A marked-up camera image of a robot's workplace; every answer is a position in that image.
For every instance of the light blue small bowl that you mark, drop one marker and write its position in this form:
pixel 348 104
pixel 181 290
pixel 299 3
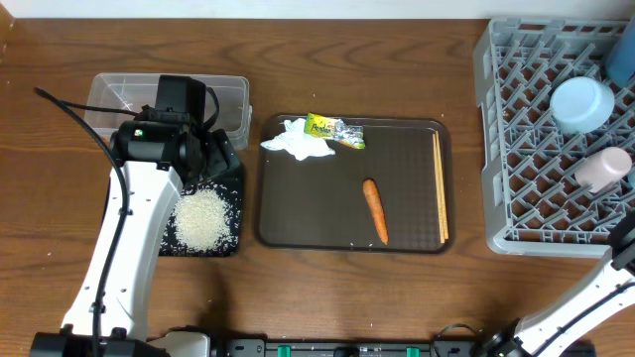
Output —
pixel 581 105

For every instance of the wooden chopstick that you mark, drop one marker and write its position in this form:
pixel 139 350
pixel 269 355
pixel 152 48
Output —
pixel 438 191
pixel 443 188

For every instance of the pile of white rice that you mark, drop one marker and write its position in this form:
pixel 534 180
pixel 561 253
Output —
pixel 202 220

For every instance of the white plastic cup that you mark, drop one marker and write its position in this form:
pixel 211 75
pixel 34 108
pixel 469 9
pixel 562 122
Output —
pixel 603 169

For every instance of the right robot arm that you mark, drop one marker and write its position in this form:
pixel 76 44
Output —
pixel 606 290

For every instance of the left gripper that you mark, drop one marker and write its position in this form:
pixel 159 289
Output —
pixel 223 155

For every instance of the dark brown serving tray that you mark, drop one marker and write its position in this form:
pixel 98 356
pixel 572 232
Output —
pixel 318 203

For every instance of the yellow green snack wrapper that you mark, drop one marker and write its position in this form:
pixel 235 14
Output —
pixel 334 129

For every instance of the light blue cup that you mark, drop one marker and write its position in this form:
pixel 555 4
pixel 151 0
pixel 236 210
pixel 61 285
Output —
pixel 631 179

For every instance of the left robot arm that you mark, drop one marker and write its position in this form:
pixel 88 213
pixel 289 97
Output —
pixel 109 316

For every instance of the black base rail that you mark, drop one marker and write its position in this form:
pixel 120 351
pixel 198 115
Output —
pixel 262 348

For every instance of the dark blue plate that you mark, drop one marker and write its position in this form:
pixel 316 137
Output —
pixel 619 65

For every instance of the clear plastic bin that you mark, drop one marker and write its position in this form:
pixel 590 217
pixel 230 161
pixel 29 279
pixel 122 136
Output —
pixel 131 91

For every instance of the orange carrot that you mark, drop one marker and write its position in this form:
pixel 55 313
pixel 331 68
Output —
pixel 374 203

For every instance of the black plastic tray bin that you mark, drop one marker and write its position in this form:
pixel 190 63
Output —
pixel 223 198

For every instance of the white tissue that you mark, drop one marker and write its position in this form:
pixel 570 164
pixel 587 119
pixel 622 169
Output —
pixel 297 143

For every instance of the grey dishwasher rack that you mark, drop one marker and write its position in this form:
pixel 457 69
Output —
pixel 532 204

